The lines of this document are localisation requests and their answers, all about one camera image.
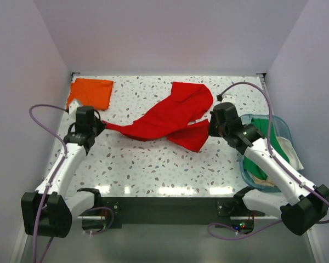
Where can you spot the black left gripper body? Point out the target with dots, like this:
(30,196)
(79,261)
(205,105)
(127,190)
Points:
(97,127)

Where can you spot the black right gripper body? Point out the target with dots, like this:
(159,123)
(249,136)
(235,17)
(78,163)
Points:
(215,129)

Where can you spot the red t shirt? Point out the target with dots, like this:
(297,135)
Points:
(174,118)

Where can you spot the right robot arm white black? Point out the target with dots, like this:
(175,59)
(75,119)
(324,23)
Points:
(299,204)

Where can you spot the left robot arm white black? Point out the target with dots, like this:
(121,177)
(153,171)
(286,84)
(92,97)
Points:
(46,211)

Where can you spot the folded orange t shirt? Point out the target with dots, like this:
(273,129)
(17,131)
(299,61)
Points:
(91,92)

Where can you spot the clear blue plastic basket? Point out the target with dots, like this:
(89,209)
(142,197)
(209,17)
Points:
(247,168)

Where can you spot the white t shirt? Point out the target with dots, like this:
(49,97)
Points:
(290,152)

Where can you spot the beige t shirt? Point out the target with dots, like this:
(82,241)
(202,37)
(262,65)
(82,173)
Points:
(267,182)

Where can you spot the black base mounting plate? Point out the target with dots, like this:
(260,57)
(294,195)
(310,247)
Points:
(169,211)

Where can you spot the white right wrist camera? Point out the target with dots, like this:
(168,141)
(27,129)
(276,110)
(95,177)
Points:
(223,98)

